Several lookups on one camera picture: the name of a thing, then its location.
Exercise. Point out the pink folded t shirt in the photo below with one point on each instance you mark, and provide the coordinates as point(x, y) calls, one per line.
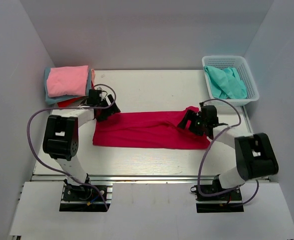
point(68, 80)

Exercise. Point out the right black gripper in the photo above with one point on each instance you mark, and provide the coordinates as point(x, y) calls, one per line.
point(192, 115)

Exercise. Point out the white plastic basket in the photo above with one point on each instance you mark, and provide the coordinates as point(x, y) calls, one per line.
point(238, 62)

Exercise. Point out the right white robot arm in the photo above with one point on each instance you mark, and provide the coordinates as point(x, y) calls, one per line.
point(254, 154)

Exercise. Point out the aluminium table edge rail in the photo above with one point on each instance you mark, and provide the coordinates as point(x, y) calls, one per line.
point(119, 178)

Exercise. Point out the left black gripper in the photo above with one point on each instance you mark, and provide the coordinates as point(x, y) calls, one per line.
point(110, 110)

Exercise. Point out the crimson red t shirt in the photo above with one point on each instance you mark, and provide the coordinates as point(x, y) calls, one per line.
point(149, 130)

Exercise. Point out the peach folded t shirt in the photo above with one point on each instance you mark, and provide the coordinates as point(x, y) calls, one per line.
point(92, 75)

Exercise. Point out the red folded t shirt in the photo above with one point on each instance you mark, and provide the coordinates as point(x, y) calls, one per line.
point(67, 102)

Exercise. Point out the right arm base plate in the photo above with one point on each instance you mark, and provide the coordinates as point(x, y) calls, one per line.
point(230, 202)

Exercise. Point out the grey-blue folded t shirt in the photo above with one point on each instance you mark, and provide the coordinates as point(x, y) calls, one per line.
point(54, 100)

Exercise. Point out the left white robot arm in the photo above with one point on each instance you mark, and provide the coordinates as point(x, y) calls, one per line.
point(61, 139)

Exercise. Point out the teal crumpled t shirt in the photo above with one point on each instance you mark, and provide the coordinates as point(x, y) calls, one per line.
point(225, 83)

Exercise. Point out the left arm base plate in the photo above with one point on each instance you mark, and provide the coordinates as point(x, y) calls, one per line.
point(76, 198)

